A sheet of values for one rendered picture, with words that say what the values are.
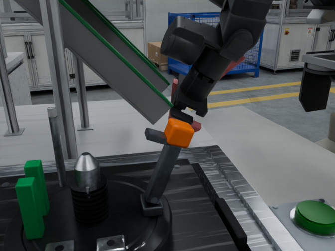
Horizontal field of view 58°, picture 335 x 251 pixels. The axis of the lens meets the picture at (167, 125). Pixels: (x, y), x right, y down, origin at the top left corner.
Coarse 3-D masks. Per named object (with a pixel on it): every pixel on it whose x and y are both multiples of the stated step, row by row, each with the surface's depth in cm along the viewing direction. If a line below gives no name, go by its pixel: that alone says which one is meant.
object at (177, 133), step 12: (168, 120) 25; (144, 132) 25; (156, 132) 25; (168, 132) 24; (180, 132) 24; (192, 132) 24; (168, 144) 25; (180, 144) 25; (168, 156) 25; (156, 168) 26; (168, 168) 26; (156, 180) 26; (156, 192) 26
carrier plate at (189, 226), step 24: (120, 168) 38; (144, 168) 38; (192, 168) 38; (0, 192) 33; (168, 192) 33; (192, 192) 33; (0, 216) 30; (192, 216) 30; (216, 216) 30; (0, 240) 27; (192, 240) 27; (216, 240) 27
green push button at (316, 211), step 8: (312, 200) 32; (296, 208) 31; (304, 208) 30; (312, 208) 30; (320, 208) 30; (328, 208) 30; (296, 216) 30; (304, 216) 29; (312, 216) 29; (320, 216) 29; (328, 216) 29; (304, 224) 29; (312, 224) 29; (320, 224) 28; (328, 224) 28; (320, 232) 29; (328, 232) 28
